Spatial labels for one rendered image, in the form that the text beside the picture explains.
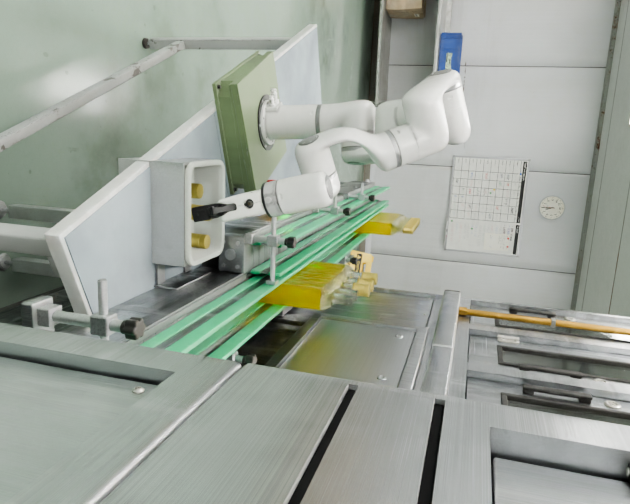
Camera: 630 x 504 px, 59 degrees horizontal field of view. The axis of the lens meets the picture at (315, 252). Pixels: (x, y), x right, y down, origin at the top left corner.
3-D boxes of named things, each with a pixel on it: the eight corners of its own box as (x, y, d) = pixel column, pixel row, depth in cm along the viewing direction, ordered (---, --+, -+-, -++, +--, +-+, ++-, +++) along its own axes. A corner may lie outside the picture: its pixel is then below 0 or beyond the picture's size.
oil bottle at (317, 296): (250, 301, 144) (330, 312, 138) (251, 280, 143) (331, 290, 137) (258, 295, 149) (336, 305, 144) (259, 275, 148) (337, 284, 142)
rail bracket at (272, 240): (243, 282, 136) (291, 288, 133) (244, 214, 133) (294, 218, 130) (247, 279, 139) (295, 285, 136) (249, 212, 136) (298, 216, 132)
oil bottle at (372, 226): (349, 232, 253) (412, 237, 246) (350, 219, 252) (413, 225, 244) (352, 230, 258) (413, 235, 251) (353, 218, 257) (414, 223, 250)
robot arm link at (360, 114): (324, 104, 160) (379, 103, 156) (322, 151, 161) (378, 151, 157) (315, 97, 151) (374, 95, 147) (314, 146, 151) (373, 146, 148)
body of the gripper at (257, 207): (269, 218, 113) (220, 228, 116) (285, 214, 123) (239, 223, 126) (261, 182, 112) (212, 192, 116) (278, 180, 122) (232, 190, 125)
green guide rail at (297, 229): (250, 244, 139) (281, 248, 137) (251, 240, 139) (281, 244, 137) (375, 187, 304) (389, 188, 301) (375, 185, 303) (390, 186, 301)
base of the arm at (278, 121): (255, 96, 150) (311, 94, 146) (269, 84, 160) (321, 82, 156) (263, 151, 157) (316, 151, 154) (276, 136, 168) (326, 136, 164)
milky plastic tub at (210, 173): (153, 264, 121) (189, 268, 118) (151, 159, 116) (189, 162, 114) (192, 249, 137) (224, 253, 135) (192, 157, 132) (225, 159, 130)
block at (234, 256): (216, 271, 138) (243, 275, 136) (217, 234, 136) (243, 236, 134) (223, 268, 141) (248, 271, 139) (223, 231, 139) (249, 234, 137)
